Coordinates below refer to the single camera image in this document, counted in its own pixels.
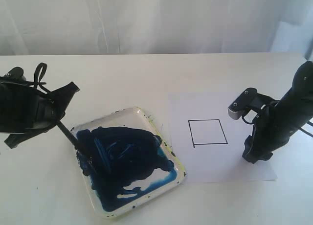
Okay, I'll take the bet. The white paper with square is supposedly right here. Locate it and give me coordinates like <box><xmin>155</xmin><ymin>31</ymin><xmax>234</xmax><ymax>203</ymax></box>
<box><xmin>169</xmin><ymin>92</ymin><xmax>277</xmax><ymax>182</ymax></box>

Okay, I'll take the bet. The black left camera cable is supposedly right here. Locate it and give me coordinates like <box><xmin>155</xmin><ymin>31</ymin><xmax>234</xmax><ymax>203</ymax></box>
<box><xmin>0</xmin><ymin>62</ymin><xmax>54</xmax><ymax>98</ymax></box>

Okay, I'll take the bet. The white backdrop curtain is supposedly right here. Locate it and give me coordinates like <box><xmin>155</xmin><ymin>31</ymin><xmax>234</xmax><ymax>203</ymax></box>
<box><xmin>0</xmin><ymin>0</ymin><xmax>313</xmax><ymax>57</ymax></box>

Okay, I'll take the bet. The black camera cable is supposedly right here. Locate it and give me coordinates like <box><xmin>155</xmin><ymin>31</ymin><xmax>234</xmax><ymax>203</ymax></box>
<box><xmin>240</xmin><ymin>105</ymin><xmax>313</xmax><ymax>138</ymax></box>
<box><xmin>0</xmin><ymin>62</ymin><xmax>54</xmax><ymax>98</ymax></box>

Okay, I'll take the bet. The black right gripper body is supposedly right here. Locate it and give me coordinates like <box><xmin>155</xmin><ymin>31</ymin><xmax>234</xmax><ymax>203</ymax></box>
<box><xmin>250</xmin><ymin>61</ymin><xmax>313</xmax><ymax>152</ymax></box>

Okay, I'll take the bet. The white paint tray blue paint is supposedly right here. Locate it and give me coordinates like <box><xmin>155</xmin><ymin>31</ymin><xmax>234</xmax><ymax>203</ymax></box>
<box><xmin>71</xmin><ymin>107</ymin><xmax>186</xmax><ymax>219</ymax></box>

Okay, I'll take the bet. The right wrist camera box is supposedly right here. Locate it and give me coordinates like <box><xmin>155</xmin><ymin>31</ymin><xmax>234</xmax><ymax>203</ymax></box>
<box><xmin>227</xmin><ymin>88</ymin><xmax>258</xmax><ymax>120</ymax></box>

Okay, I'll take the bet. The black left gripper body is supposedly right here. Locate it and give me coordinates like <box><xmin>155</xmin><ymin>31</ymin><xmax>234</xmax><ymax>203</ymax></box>
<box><xmin>0</xmin><ymin>66</ymin><xmax>64</xmax><ymax>133</ymax></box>

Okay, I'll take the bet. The black right camera cable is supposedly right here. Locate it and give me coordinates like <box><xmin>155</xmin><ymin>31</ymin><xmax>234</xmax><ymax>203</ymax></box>
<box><xmin>240</xmin><ymin>105</ymin><xmax>313</xmax><ymax>138</ymax></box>

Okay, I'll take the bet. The black paintbrush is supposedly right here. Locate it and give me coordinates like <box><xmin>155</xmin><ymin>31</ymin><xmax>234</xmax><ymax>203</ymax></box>
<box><xmin>57</xmin><ymin>121</ymin><xmax>94</xmax><ymax>175</ymax></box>

